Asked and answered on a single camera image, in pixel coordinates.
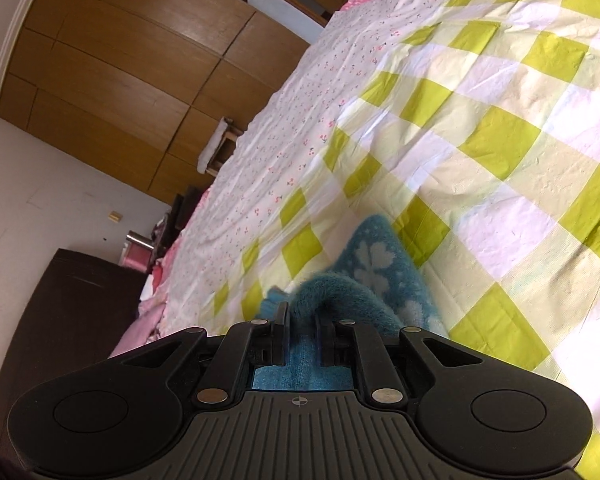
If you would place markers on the wall switch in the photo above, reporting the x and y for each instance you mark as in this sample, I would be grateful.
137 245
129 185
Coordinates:
114 216

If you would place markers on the teal flower pattern sweater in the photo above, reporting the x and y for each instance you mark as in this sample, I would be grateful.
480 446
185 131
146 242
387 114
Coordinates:
375 265

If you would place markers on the green checked bed sheet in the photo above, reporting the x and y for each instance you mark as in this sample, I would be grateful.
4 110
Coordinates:
480 110

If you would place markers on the pink heart print quilt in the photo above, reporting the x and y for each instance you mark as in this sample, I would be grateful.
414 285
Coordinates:
162 265

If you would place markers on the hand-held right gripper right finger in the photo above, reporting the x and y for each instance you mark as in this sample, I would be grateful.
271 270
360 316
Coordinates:
324 337

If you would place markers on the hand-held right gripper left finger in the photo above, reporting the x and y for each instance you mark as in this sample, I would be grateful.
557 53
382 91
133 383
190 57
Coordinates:
281 332

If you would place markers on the white stool cloth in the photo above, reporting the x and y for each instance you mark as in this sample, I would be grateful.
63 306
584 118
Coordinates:
212 142

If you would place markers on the dark nightstand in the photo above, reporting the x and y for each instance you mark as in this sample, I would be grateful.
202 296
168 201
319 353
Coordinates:
182 215

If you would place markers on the dark wooden headboard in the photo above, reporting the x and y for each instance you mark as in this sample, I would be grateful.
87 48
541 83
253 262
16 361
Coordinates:
55 320

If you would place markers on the metal thermos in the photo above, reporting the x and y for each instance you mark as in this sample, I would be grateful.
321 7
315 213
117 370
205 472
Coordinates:
139 238

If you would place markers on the wooden stool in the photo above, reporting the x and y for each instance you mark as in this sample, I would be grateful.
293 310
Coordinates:
227 145

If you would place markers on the wooden wardrobe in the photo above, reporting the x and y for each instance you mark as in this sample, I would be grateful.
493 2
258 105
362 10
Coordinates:
120 70

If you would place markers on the pink box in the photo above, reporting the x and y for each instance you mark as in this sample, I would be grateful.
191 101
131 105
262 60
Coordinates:
136 259

